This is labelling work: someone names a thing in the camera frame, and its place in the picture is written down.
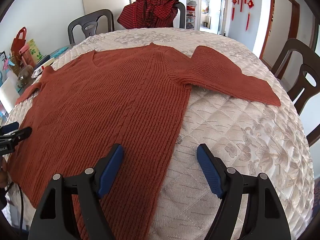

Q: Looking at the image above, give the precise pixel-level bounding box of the dark chair under plaid garment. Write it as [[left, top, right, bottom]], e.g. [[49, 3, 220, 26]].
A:
[[174, 2, 186, 29]]

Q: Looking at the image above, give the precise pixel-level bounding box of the grey plastic chair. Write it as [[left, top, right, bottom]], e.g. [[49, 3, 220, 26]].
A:
[[67, 9, 115, 44]]

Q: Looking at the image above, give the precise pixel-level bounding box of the rust knit sweater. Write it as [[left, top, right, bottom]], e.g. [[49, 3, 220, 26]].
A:
[[7, 42, 282, 240]]

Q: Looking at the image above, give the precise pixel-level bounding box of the red gift bag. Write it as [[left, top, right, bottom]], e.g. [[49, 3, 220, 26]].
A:
[[10, 27, 27, 63]]

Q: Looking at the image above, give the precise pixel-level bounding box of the pink tumbler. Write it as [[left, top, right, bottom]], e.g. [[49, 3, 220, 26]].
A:
[[18, 46, 30, 67]]

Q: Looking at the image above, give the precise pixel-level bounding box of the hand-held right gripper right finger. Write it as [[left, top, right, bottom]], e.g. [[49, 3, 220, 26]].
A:
[[196, 144, 292, 240]]

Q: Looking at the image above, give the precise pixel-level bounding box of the red plaid garment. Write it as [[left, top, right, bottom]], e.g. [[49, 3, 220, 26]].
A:
[[117, 0, 180, 29]]

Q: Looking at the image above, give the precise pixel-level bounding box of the long white box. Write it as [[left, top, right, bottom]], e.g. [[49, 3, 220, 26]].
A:
[[32, 58, 55, 78]]

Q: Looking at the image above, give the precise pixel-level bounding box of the black cable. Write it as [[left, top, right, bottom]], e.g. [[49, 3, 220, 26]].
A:
[[5, 181, 25, 233]]

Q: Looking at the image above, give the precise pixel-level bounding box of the dark blue case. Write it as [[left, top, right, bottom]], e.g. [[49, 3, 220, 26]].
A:
[[35, 54, 50, 67]]

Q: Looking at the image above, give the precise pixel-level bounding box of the wicker basket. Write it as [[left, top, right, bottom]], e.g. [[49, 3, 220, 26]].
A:
[[10, 55, 22, 77]]

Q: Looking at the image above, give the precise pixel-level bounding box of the brown door frame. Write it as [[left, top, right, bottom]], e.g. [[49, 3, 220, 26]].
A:
[[259, 0, 300, 63]]

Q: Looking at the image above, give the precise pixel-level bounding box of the teal doily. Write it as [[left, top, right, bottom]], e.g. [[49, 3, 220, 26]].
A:
[[50, 47, 68, 58]]

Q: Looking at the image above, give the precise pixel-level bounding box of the brown wooden chair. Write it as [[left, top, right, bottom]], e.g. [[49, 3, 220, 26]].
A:
[[271, 38, 320, 148]]

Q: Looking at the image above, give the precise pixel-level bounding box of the green floral bag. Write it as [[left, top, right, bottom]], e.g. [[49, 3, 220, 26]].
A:
[[26, 39, 44, 63]]

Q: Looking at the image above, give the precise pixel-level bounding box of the white tissue roll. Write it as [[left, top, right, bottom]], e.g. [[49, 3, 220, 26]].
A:
[[0, 76, 22, 114]]

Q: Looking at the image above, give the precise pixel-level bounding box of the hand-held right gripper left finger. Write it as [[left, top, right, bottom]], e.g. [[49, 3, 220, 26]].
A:
[[28, 144, 125, 240]]

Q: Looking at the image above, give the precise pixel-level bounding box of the white spray bottle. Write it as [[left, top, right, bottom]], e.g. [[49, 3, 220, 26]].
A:
[[0, 51, 13, 77]]

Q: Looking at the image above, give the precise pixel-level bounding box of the beige quilted floral blanket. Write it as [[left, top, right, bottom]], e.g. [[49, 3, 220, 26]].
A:
[[5, 26, 315, 240]]

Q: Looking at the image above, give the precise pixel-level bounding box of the glass teapot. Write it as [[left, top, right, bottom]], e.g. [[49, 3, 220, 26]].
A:
[[16, 65, 34, 89]]

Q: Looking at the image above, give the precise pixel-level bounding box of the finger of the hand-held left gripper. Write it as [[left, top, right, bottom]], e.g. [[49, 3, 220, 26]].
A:
[[0, 127, 32, 144], [0, 121, 20, 133]]

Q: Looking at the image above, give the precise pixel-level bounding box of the person's left hand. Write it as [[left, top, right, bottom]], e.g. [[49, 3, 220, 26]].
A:
[[0, 159, 8, 188]]

